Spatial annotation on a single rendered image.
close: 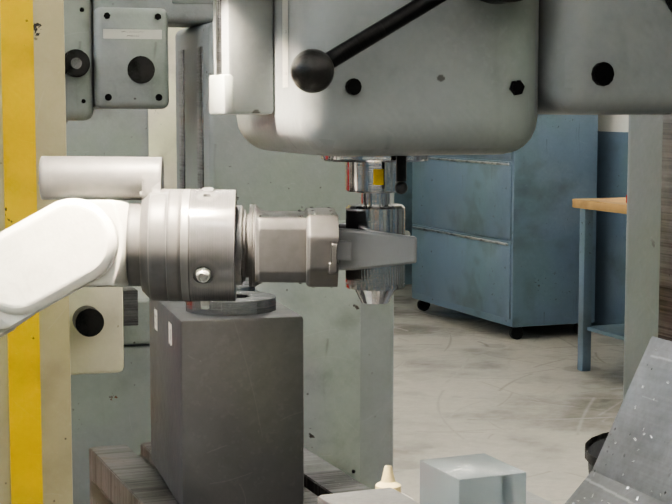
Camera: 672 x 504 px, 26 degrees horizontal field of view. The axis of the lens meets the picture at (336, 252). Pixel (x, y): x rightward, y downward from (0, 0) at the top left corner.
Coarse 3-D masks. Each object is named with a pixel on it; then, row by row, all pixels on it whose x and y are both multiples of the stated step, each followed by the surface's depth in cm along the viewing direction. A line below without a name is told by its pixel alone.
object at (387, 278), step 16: (352, 224) 113; (368, 224) 113; (384, 224) 113; (400, 224) 114; (352, 272) 114; (368, 272) 113; (384, 272) 113; (400, 272) 114; (352, 288) 114; (368, 288) 113; (384, 288) 113; (400, 288) 114
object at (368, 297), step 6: (360, 294) 115; (366, 294) 114; (372, 294) 114; (378, 294) 114; (384, 294) 114; (390, 294) 115; (360, 300) 115; (366, 300) 115; (372, 300) 114; (378, 300) 114; (384, 300) 115
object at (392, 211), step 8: (352, 208) 113; (360, 208) 113; (368, 208) 113; (376, 208) 113; (384, 208) 113; (392, 208) 113; (400, 208) 114; (352, 216) 113; (360, 216) 113; (368, 216) 113; (376, 216) 113; (384, 216) 113; (392, 216) 113; (400, 216) 114
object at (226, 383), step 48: (240, 288) 150; (192, 336) 137; (240, 336) 138; (288, 336) 140; (192, 384) 138; (240, 384) 139; (288, 384) 140; (192, 432) 138; (240, 432) 139; (288, 432) 141; (192, 480) 139; (240, 480) 140; (288, 480) 141
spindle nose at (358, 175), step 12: (348, 168) 113; (360, 168) 112; (372, 168) 112; (384, 168) 112; (348, 180) 114; (360, 180) 113; (372, 180) 112; (384, 180) 112; (372, 192) 112; (384, 192) 113
